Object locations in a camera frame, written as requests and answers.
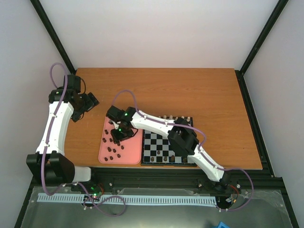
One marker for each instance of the black white chess board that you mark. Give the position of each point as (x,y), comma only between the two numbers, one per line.
(151,143)

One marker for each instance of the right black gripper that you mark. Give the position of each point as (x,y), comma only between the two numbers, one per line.
(117,138)

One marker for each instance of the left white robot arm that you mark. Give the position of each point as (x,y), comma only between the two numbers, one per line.
(49,164)

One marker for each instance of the pink plastic tray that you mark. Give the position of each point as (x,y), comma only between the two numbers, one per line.
(132,153)

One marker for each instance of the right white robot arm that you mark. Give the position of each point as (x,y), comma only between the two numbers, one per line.
(181,136)

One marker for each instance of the black frame post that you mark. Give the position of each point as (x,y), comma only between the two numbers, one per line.
(275,14)
(52,34)

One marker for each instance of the blue object at bottom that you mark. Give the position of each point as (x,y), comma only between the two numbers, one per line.
(221,225)

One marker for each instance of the left black frame post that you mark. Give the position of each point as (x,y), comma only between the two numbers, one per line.
(52,34)

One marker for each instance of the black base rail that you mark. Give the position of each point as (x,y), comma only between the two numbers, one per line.
(114,179)

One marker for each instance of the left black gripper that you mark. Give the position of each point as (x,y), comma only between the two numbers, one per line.
(90,101)

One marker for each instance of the right black frame post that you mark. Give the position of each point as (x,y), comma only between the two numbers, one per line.
(275,14)

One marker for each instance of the light blue cable duct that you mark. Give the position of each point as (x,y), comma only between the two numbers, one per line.
(132,200)

